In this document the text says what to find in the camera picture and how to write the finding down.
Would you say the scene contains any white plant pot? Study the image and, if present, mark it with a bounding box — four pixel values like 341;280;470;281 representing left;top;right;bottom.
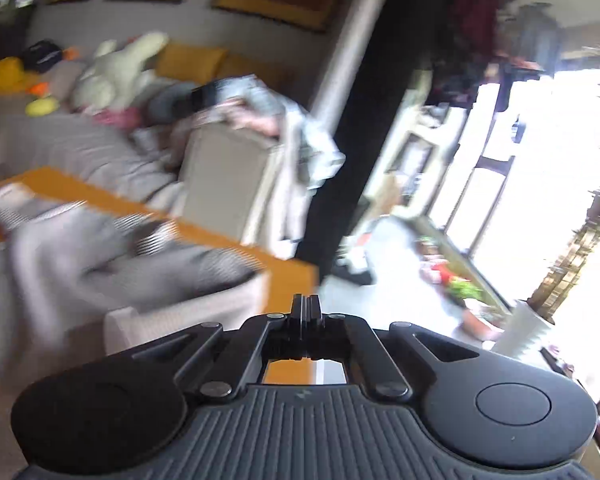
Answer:
492;300;554;360

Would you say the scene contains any yellow green oval toy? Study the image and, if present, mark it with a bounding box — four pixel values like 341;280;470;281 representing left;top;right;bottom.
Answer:
24;96;60;117

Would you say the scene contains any dark blue cap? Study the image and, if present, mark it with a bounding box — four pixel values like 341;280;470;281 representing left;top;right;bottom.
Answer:
19;40;64;74

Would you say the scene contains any pink cloth on sofa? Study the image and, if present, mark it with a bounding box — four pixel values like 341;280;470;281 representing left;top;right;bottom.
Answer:
92;107;142;130

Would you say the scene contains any pile of clothes on armrest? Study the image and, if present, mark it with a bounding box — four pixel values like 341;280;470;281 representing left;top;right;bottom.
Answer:
132;76;344;259

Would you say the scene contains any yellow plush toy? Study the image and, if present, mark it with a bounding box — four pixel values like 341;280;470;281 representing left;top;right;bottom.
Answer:
0;56;38;96

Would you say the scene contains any dark curtain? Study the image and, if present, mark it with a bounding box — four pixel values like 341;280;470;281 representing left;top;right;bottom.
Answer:
296;0;443;282

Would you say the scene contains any yellow cushion right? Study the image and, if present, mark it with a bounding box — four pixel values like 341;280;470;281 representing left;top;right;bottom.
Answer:
216;53;290;90

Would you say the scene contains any white plush duck toy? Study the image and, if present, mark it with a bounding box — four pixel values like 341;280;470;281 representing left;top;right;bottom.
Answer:
70;32;169;115

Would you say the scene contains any yellow cushion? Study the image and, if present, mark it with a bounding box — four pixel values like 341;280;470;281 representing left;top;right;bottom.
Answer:
155;41;228;84
216;53;290;90

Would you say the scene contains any yellow cushion left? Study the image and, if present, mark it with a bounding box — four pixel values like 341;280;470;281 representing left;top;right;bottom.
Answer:
155;41;228;84

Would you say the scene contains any grey striped knit garment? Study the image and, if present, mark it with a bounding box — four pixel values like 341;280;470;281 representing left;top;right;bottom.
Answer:
0;184;270;384

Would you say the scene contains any beige grey sofa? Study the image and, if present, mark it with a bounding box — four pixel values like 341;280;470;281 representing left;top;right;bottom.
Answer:
0;44;301;261

